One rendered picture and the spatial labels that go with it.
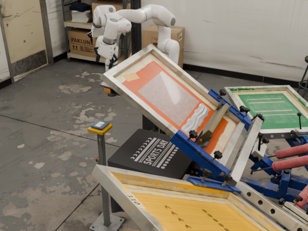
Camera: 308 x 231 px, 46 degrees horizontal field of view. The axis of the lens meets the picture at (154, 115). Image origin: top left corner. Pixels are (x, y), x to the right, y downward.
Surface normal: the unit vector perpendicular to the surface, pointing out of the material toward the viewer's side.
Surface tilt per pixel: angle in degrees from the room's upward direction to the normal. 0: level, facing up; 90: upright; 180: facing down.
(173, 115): 32
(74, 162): 0
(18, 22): 90
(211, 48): 90
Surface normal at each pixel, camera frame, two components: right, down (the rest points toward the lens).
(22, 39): 0.91, 0.20
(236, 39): -0.42, 0.43
